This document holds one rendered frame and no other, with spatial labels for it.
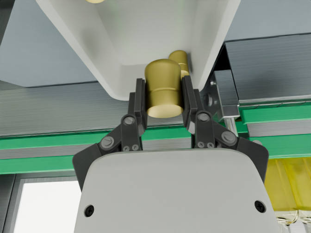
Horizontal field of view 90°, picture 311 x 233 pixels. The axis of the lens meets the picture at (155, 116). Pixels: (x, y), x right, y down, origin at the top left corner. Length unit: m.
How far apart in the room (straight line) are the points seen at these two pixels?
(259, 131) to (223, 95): 0.08
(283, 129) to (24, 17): 0.44
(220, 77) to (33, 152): 0.45
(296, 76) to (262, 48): 0.07
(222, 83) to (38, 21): 0.31
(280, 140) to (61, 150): 0.44
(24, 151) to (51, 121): 0.10
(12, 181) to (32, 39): 0.53
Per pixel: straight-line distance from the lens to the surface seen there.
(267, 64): 0.34
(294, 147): 0.32
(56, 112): 0.45
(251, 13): 0.33
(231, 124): 0.26
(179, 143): 0.36
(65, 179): 0.61
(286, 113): 0.34
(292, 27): 0.40
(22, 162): 0.49
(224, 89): 0.29
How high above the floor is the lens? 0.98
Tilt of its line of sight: 19 degrees down
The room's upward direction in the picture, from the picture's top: 177 degrees clockwise
